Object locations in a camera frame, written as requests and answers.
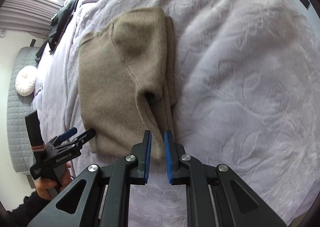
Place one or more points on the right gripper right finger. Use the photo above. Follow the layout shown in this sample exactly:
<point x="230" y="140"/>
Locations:
<point x="216" y="196"/>

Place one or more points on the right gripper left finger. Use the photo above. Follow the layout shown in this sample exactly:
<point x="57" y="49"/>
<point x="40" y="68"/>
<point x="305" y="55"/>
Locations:
<point x="99" y="196"/>

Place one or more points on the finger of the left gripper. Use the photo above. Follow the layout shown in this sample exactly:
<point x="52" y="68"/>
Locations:
<point x="85" y="137"/>
<point x="68" y="134"/>

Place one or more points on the olive brown knit sweater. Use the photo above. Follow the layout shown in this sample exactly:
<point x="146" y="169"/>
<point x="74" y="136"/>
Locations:
<point x="127" y="81"/>

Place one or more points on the person's left hand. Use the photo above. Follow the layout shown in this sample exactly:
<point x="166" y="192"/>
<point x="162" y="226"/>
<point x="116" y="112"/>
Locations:
<point x="43" y="185"/>

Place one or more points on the grey quilted headboard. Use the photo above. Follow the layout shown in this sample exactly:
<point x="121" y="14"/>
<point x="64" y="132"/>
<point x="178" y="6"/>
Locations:
<point x="17" y="108"/>

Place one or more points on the white round pleated cushion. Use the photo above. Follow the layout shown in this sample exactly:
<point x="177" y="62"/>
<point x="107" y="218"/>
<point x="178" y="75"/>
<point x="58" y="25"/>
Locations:
<point x="25" y="80"/>

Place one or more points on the dark green black garment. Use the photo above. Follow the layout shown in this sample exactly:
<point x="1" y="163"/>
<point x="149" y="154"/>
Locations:
<point x="58" y="26"/>

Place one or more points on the mauve pleated curtain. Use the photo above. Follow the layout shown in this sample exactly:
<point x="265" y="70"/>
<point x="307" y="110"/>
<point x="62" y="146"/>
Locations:
<point x="30" y="16"/>

